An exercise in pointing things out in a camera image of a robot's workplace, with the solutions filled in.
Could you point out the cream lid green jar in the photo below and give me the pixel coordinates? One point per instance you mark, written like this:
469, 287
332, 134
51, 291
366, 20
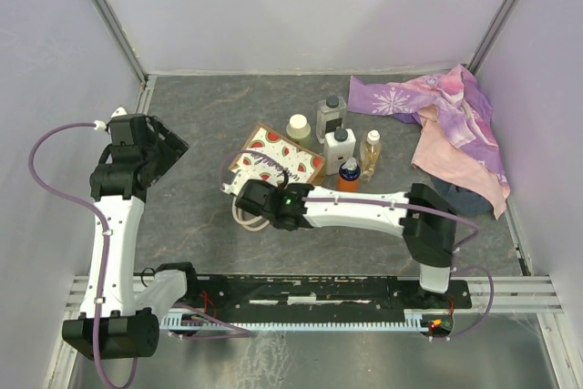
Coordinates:
299, 130

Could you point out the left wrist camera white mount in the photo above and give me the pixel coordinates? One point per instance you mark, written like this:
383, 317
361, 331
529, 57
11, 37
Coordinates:
102, 125

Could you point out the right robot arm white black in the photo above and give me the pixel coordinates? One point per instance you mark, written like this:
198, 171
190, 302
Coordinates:
428, 230

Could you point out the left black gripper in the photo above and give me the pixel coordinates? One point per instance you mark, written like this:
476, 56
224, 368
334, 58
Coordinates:
173, 148

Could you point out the clear bottle dark cap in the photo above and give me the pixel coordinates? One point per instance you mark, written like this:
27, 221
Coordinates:
331, 114

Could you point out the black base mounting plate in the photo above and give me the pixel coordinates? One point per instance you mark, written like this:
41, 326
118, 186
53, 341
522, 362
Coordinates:
316, 298

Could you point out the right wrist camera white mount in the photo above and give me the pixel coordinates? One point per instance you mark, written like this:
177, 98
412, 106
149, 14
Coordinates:
233, 180

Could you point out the amber bottle white cap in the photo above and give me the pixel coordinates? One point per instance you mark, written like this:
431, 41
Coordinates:
369, 153

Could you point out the dark blue object under cloth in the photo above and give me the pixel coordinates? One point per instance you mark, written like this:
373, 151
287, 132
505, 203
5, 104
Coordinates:
465, 201

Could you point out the brown canvas tote bag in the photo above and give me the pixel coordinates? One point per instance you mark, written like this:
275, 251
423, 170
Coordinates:
278, 160

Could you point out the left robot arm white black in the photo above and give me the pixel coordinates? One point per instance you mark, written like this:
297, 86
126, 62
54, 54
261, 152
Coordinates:
114, 321

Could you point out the purple pink patterned cloth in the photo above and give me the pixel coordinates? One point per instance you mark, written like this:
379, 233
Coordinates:
456, 143

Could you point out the light blue slotted cable duct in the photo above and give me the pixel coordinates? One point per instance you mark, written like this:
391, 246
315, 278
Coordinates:
183, 321

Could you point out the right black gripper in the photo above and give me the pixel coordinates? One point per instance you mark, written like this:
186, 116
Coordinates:
270, 185

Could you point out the white square bottle grey cap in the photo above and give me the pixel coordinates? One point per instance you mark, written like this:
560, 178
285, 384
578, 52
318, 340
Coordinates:
338, 148

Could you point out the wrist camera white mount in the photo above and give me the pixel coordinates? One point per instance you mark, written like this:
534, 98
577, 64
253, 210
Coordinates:
102, 125
233, 180

